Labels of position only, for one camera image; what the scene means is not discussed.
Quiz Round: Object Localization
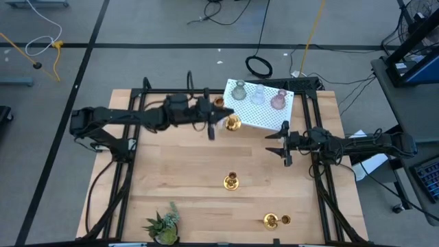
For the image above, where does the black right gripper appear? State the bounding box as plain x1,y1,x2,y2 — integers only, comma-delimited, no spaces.
265,120,310,168

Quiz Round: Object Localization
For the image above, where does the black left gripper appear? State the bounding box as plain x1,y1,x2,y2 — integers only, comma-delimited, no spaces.
194,88,236,142

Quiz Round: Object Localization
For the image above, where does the tall slim brass candlestick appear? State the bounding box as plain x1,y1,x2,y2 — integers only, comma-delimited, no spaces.
213,97,242,132

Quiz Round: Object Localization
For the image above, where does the green ribbed glass candle holder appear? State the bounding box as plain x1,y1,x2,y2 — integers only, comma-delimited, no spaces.
230,79,248,102

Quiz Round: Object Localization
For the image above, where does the clear ribbed glass candle holder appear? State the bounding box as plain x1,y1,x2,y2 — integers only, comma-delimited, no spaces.
249,84,267,106

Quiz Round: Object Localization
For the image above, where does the pink ribbed glass candle holder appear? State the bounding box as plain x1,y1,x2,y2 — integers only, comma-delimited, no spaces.
270,89,288,111

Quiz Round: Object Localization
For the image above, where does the white perforated riser shelf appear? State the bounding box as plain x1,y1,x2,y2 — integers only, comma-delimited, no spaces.
222,78,296,132

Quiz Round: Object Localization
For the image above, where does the brass candlestick holder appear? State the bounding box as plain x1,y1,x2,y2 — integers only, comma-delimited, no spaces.
223,171,241,192
262,212,292,232

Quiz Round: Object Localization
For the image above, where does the white paper sheet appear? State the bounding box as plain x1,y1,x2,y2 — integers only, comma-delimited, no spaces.
348,128,391,182

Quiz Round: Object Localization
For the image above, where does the potted green succulent plant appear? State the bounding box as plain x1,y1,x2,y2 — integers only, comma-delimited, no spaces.
141,201,182,246

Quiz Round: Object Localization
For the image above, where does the grey side table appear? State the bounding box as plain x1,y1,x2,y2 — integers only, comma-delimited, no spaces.
370,56,439,227

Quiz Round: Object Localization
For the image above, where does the black computer keyboard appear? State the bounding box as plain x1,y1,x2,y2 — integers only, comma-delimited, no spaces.
412,156,439,204

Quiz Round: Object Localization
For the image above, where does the black standing fan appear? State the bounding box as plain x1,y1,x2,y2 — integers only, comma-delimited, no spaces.
381,0,439,58

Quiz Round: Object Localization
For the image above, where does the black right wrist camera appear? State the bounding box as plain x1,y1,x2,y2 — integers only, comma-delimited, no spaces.
291,132,309,145

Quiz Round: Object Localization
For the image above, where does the black coiled cable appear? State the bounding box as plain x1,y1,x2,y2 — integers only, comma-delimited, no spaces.
244,0,274,80

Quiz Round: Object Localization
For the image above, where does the black metal table frame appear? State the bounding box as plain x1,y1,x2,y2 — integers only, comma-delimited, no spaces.
83,77,368,245

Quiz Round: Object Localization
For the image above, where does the black floor cable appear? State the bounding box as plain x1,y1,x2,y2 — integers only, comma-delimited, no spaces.
186,0,252,26

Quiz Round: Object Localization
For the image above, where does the yellow hanging cable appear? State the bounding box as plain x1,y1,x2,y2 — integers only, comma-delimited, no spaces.
299,0,327,77

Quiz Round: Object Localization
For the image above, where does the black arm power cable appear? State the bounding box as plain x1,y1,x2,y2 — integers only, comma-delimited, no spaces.
84,158,116,236

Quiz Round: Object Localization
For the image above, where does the white floor cable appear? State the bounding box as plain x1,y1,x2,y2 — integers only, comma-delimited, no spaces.
25,0,64,58

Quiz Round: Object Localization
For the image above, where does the yellow floor cable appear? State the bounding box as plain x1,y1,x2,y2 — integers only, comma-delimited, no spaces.
0,32,64,83

